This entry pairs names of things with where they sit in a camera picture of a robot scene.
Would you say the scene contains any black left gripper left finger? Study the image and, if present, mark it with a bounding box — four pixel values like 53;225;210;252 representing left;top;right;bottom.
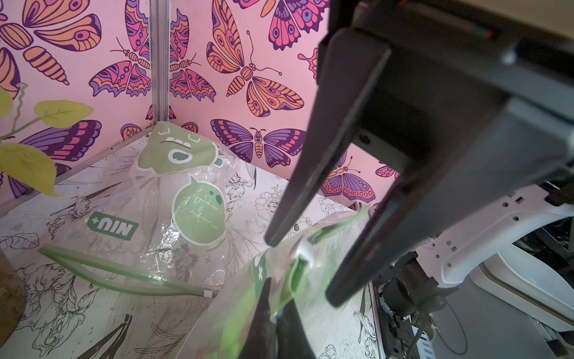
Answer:
239;278;277;359

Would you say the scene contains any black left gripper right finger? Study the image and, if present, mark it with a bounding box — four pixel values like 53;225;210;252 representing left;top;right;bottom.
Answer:
276;300;316;359

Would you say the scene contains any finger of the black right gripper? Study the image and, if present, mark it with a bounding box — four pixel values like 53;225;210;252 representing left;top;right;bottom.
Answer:
265;28;392;247

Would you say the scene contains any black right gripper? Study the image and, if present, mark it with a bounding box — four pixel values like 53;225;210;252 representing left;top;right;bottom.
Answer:
318;1;573;307

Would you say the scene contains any clear zip-top bag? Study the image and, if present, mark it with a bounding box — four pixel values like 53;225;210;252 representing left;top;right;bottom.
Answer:
40;122;265;297

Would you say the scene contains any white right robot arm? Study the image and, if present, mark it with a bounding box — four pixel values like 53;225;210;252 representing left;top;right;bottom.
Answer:
265;1;573;314

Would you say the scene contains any potted green leafy plant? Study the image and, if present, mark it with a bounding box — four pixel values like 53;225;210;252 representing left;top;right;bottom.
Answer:
0;82;95;346

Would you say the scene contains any aluminium frame post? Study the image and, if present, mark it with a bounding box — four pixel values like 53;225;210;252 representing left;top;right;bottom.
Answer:
149;0;170;124

